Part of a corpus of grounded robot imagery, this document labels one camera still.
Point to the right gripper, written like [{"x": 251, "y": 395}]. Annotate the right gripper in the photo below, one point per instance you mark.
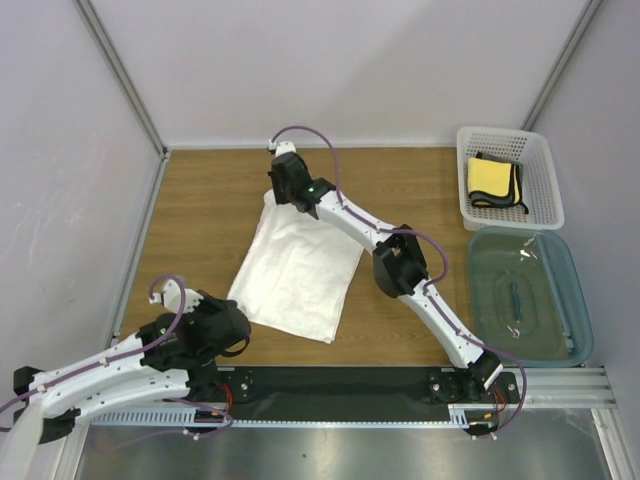
[{"x": 283, "y": 176}]

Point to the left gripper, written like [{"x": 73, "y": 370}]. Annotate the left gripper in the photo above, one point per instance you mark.
[{"x": 210, "y": 302}]

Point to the white towel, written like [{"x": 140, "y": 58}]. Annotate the white towel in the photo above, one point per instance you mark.
[{"x": 296, "y": 273}]

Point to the dark grey towel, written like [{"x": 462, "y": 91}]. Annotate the dark grey towel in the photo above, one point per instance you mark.
[{"x": 495, "y": 183}]

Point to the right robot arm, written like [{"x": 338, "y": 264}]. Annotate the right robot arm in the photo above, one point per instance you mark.
[{"x": 399, "y": 267}]

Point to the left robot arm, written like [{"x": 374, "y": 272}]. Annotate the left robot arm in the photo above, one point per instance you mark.
[{"x": 173, "y": 357}]

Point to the white perforated plastic basket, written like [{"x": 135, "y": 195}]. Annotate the white perforated plastic basket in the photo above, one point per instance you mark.
[{"x": 540, "y": 186}]

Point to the clear teal plastic bin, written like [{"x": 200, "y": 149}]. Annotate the clear teal plastic bin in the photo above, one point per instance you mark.
[{"x": 527, "y": 299}]

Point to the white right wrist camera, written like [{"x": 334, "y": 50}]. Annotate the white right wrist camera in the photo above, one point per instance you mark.
[{"x": 282, "y": 147}]

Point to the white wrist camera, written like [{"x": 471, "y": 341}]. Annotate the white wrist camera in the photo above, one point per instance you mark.
[
  {"x": 172, "y": 300},
  {"x": 282, "y": 147}
]

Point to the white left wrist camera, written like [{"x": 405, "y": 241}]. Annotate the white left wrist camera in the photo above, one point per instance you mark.
[{"x": 172, "y": 300}]

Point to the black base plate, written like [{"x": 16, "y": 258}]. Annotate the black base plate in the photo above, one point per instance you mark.
[{"x": 336, "y": 393}]

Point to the grey slotted cable duct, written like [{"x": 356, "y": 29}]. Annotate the grey slotted cable duct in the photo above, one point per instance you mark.
[{"x": 455, "y": 417}]

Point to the left aluminium corner post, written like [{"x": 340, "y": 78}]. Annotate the left aluminium corner post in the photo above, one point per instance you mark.
[{"x": 94, "y": 24}]

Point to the aluminium corner post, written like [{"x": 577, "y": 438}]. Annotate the aluminium corner post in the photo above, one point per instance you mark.
[
  {"x": 94, "y": 24},
  {"x": 585, "y": 20}
]

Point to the right aluminium corner post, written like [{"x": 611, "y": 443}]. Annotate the right aluminium corner post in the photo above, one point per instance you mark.
[{"x": 585, "y": 20}]

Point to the aluminium frame rail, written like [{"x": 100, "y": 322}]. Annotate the aluminium frame rail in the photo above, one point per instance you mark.
[{"x": 537, "y": 387}]

